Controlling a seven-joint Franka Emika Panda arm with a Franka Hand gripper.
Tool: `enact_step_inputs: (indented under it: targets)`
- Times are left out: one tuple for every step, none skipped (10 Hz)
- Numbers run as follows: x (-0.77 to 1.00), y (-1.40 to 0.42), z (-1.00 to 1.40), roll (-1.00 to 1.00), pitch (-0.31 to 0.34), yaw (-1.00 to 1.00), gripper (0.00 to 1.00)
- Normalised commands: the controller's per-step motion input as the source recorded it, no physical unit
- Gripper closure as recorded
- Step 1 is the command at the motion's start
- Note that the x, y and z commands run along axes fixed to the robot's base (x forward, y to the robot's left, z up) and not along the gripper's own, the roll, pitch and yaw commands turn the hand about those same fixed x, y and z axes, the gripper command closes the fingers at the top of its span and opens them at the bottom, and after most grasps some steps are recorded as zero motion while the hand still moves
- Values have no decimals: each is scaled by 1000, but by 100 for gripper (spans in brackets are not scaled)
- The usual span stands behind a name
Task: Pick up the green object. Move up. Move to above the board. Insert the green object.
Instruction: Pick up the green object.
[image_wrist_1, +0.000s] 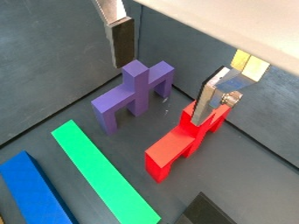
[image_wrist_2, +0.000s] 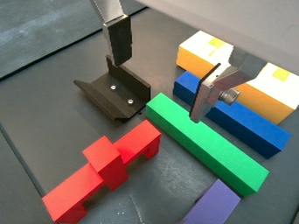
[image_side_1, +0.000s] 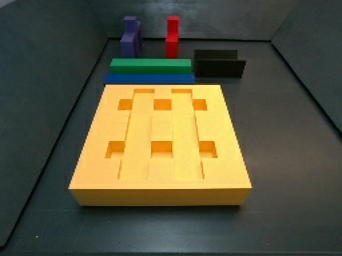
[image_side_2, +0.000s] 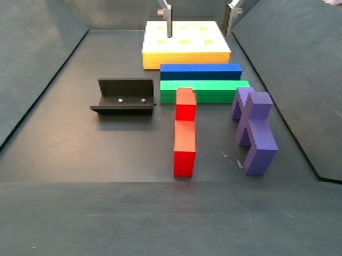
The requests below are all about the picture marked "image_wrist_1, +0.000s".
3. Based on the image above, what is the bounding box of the green rectangular bar block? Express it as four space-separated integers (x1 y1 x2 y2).
51 120 162 224

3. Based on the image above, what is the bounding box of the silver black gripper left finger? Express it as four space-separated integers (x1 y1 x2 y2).
93 0 135 68

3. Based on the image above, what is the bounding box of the blue rectangular bar block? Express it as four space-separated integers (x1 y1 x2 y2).
0 150 78 224

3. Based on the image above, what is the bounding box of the red H-shaped block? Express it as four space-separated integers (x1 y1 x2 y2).
145 102 232 183

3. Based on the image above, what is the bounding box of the black angle bracket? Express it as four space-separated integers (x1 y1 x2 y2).
174 192 238 224

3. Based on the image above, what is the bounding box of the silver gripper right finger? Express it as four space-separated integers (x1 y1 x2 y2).
191 66 258 126

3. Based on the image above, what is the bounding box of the yellow board with slots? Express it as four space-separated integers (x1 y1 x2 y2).
232 50 270 81

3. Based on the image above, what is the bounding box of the purple H-shaped block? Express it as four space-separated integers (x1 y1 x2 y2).
91 59 174 135

